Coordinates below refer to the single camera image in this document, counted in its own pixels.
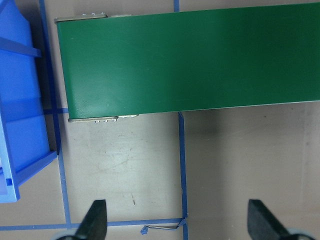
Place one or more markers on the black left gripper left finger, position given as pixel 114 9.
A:
pixel 94 224

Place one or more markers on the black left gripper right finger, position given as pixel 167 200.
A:
pixel 262 224

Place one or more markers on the blue left storage bin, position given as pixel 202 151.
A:
pixel 24 144

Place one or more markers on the green conveyor belt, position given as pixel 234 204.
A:
pixel 185 61

